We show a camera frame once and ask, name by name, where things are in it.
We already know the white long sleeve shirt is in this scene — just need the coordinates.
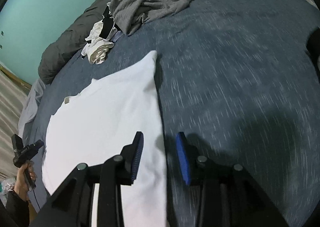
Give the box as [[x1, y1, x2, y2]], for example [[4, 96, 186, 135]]
[[42, 51, 167, 226]]

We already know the folded grey clothes stack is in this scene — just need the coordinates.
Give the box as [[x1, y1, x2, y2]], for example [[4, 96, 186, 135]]
[[306, 27, 320, 74]]

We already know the person's left hand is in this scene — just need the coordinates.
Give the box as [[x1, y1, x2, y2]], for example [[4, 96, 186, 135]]
[[14, 161, 37, 202]]

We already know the light grey blanket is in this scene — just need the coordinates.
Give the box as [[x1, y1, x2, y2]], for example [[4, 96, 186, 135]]
[[18, 78, 46, 140]]

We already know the striped beige curtain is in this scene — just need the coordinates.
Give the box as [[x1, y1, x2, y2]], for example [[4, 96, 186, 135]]
[[0, 66, 31, 180]]

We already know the dark grey rolled duvet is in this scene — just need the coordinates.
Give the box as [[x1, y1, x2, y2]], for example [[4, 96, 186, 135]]
[[38, 0, 111, 84]]

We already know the white black trimmed garment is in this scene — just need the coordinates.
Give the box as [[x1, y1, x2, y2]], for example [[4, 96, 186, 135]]
[[81, 2, 124, 64]]

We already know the navy blue bed sheet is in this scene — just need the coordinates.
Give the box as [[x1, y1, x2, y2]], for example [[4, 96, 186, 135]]
[[29, 0, 319, 226]]

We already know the grey crumpled garment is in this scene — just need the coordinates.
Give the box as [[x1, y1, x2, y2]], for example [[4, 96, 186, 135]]
[[108, 0, 192, 36]]

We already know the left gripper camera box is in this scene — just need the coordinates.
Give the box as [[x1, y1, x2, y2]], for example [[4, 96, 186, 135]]
[[11, 134, 24, 157]]

